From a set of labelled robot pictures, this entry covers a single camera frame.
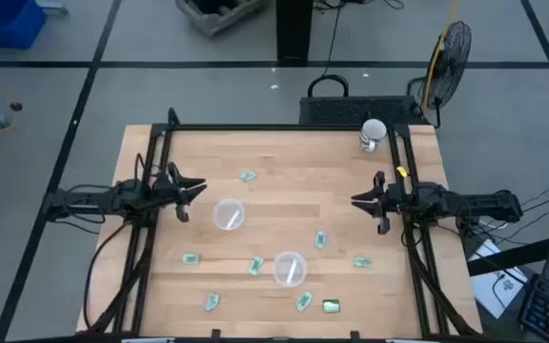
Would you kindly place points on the clear round plastic container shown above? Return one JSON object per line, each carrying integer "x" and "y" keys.
{"x": 281, "y": 267}
{"x": 222, "y": 209}

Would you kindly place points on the white paper sheet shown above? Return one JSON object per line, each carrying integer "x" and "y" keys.
{"x": 489, "y": 286}

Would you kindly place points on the grey plastic crate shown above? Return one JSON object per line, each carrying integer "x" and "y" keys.
{"x": 217, "y": 19}

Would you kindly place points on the yellow tag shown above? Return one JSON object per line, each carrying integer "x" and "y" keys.
{"x": 401, "y": 171}

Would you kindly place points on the blue plastic bin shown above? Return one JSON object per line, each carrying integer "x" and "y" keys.
{"x": 3, "y": 24}

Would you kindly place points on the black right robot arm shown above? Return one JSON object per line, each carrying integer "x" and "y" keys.
{"x": 474, "y": 202}

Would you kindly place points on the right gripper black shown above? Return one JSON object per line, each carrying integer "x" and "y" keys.
{"x": 397, "y": 199}

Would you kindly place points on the black square post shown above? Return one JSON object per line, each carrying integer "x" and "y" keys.
{"x": 294, "y": 28}

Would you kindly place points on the black beam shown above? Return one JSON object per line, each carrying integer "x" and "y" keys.
{"x": 517, "y": 257}

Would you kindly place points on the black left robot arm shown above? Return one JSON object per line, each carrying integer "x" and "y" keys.
{"x": 112, "y": 197}

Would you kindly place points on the small black disc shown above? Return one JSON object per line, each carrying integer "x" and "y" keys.
{"x": 15, "y": 106}

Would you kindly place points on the black computer case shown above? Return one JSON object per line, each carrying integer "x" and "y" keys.
{"x": 358, "y": 110}

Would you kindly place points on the green packet with dark face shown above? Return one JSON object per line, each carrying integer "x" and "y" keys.
{"x": 331, "y": 306}

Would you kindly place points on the pale green sachet packet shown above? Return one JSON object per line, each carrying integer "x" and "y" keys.
{"x": 256, "y": 266}
{"x": 303, "y": 301}
{"x": 320, "y": 239}
{"x": 248, "y": 176}
{"x": 190, "y": 259}
{"x": 362, "y": 261}
{"x": 212, "y": 302}

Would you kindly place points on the black floor fan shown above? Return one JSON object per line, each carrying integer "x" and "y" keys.
{"x": 451, "y": 62}

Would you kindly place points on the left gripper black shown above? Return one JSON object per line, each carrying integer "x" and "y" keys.
{"x": 165, "y": 190}

